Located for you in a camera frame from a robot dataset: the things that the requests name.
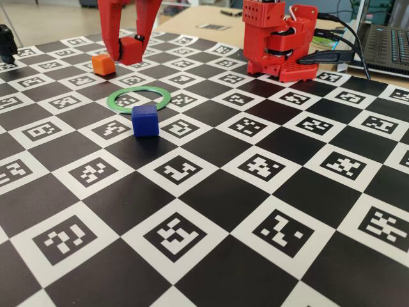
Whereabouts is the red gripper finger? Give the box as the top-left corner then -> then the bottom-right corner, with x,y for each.
134,0 -> 164,44
97,0 -> 127,62

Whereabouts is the red cube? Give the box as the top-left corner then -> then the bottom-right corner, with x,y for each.
118,36 -> 143,66

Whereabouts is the orange cube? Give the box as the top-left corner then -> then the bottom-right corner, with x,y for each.
91,54 -> 116,77

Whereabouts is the blue cube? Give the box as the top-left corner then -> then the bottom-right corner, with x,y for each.
131,105 -> 160,138

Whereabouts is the green round object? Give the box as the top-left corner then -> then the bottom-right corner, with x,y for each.
312,34 -> 338,46

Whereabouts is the checkerboard marker mat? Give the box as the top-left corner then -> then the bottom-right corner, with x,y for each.
0,28 -> 409,307

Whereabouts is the black laptop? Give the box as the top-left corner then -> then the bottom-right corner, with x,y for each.
356,0 -> 409,78

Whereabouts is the green ring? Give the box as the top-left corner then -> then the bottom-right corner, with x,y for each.
106,88 -> 173,114

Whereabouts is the black camera device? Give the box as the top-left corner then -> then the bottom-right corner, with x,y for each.
0,24 -> 19,64

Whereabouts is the black cable with small plug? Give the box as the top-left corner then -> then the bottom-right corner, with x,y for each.
314,28 -> 346,38

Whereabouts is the black cable with large plug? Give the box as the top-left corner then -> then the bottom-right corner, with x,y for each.
296,49 -> 356,67

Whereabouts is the thin black cable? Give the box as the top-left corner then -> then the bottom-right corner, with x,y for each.
315,12 -> 372,81

